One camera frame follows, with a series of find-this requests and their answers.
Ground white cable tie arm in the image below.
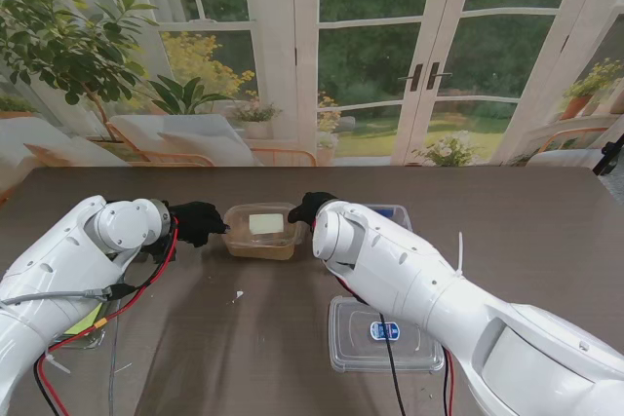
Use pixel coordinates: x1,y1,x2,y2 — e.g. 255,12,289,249
455,232,468,279
43,352,72,374

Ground grey cable with black plug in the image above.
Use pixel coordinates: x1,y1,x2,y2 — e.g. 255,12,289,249
0,284,137,308

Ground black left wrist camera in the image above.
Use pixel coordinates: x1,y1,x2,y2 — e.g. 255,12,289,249
143,243,172,265

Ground clear lid with blue label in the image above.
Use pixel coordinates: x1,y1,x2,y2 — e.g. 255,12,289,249
328,294,446,374

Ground red cable on right arm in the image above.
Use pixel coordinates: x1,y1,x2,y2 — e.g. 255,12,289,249
335,277,454,416

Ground brown kraft paper container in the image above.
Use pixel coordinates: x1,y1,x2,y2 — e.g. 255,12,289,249
221,202,302,261

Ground clear box with blue clips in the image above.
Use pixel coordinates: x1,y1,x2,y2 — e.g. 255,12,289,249
363,205,413,232

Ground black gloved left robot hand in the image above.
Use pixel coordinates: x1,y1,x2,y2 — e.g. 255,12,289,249
165,200,231,248

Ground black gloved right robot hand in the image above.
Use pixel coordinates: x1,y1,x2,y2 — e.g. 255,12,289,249
287,191,340,232

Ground white cable tie right arm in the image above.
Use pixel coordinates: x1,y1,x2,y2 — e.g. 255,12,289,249
455,232,468,279

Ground white cable tie left arm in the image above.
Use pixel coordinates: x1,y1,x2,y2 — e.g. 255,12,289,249
43,352,72,374

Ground printed garden backdrop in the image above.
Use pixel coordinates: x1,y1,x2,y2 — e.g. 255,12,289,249
0,0,624,170

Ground clear lid with white label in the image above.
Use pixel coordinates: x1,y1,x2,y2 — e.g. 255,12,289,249
222,202,302,246

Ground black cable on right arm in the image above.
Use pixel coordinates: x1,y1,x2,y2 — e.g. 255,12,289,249
379,311,406,416

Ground thin grey wire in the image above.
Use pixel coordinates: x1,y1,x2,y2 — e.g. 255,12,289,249
107,313,121,416

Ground black tripod stand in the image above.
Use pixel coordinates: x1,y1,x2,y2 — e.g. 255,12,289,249
592,140,624,177

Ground clear lid with green label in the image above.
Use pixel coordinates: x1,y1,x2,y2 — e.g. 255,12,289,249
53,303,106,350

